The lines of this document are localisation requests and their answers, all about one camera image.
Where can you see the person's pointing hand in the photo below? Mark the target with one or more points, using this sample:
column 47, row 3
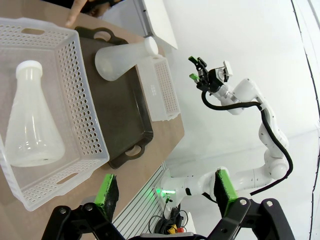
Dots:
column 73, row 15

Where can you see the aluminium table frame rail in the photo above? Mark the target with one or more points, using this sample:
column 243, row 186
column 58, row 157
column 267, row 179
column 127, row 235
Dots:
column 140, row 207

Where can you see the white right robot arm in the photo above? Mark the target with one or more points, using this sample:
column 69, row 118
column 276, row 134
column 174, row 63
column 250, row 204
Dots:
column 250, row 90

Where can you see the translucent white capped Erlenmeyer flask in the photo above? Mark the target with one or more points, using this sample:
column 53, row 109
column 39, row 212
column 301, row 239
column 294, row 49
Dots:
column 117, row 60
column 32, row 125

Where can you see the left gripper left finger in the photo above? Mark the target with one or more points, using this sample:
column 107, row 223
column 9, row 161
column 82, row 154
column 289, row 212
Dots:
column 106, row 195

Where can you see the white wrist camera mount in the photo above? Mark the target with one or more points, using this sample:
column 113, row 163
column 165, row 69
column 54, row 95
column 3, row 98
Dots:
column 227, row 68

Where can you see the white panel board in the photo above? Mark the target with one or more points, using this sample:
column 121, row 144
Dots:
column 160, row 20

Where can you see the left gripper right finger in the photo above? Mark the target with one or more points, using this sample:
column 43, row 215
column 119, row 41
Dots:
column 225, row 190

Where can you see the white perforated plastic basket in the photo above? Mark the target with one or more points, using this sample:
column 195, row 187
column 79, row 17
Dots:
column 50, row 57

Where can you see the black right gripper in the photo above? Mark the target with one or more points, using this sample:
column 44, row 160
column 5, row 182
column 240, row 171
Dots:
column 211, row 81

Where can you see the white test tube rack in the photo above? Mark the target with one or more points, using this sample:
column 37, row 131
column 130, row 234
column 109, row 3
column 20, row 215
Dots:
column 162, row 87

